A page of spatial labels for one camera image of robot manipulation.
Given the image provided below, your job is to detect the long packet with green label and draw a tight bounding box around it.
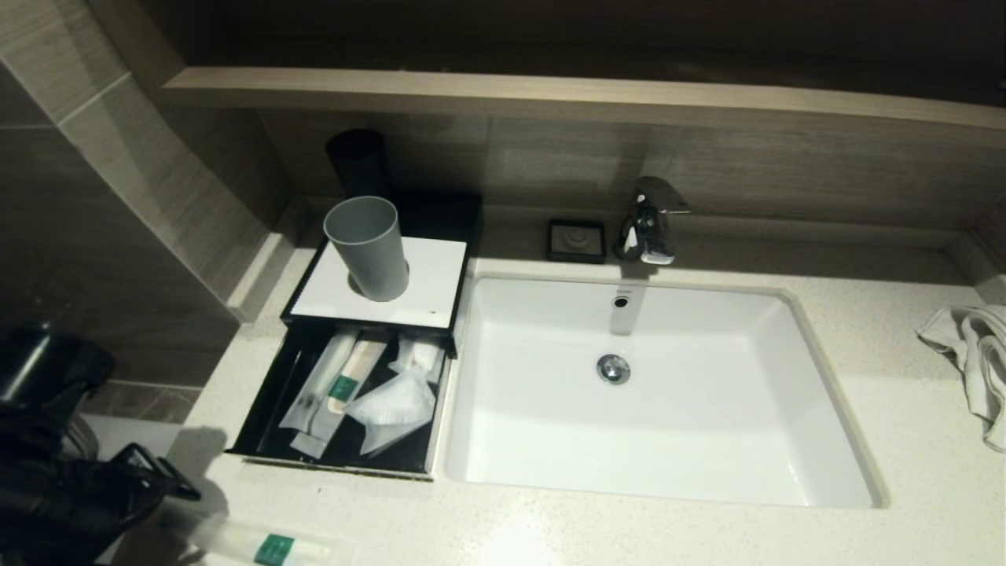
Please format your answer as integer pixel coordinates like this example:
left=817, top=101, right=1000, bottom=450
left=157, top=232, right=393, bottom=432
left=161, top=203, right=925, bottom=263
left=279, top=326, right=365, bottom=434
left=185, top=515, right=336, bottom=566

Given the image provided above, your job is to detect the black square soap dish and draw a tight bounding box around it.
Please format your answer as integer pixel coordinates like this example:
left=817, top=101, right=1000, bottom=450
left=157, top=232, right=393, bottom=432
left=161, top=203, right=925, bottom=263
left=547, top=219, right=607, bottom=265

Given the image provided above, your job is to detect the white rectangular mat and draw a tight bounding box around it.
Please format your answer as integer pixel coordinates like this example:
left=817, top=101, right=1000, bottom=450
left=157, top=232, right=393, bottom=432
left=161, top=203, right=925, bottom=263
left=289, top=236, right=468, bottom=330

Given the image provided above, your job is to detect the black plastic cup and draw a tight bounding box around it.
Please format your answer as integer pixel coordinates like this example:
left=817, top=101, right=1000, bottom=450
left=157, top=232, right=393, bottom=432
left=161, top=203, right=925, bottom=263
left=325, top=130, right=394, bottom=201

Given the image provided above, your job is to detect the grey plastic cup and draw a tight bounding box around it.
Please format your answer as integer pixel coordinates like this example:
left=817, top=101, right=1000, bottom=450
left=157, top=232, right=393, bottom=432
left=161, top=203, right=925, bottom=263
left=323, top=197, right=409, bottom=303

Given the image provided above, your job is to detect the white crumpled towel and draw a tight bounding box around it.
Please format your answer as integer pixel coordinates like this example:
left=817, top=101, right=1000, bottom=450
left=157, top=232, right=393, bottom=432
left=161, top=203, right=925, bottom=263
left=916, top=305, right=1006, bottom=454

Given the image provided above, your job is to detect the chrome faucet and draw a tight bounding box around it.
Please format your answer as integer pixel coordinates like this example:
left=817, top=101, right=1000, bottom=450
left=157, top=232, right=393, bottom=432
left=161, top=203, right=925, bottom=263
left=615, top=178, right=691, bottom=266

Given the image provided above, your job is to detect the white rectangular sink basin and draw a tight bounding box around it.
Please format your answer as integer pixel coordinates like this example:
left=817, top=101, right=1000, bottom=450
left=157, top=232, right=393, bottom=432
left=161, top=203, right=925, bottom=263
left=445, top=273, right=889, bottom=509

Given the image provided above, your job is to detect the small white pouch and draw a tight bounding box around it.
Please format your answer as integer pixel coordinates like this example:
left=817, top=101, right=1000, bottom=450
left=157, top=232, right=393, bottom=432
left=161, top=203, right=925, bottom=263
left=389, top=333, right=446, bottom=384

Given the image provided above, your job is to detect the light wooden wall shelf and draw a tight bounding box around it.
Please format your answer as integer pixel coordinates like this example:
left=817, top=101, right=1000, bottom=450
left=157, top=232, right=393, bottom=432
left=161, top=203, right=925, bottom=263
left=163, top=68, right=1006, bottom=136

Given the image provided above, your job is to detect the black amenity box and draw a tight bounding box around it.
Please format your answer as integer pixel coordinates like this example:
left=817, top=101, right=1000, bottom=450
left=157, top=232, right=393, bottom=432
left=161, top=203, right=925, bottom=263
left=281, top=193, right=485, bottom=358

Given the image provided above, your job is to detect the black sliding drawer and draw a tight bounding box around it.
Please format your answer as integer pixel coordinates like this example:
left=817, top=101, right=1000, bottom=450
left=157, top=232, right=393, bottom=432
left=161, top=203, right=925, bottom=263
left=226, top=325, right=453, bottom=481

